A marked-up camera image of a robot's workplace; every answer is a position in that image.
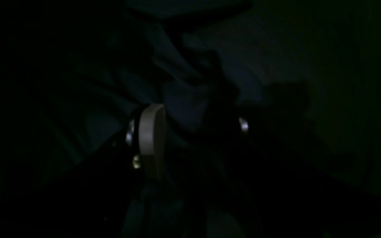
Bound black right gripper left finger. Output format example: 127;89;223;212
122;104;166;232

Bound dark grey t-shirt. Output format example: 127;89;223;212
0;0;310;185

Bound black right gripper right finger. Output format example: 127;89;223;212
207;109;266;238

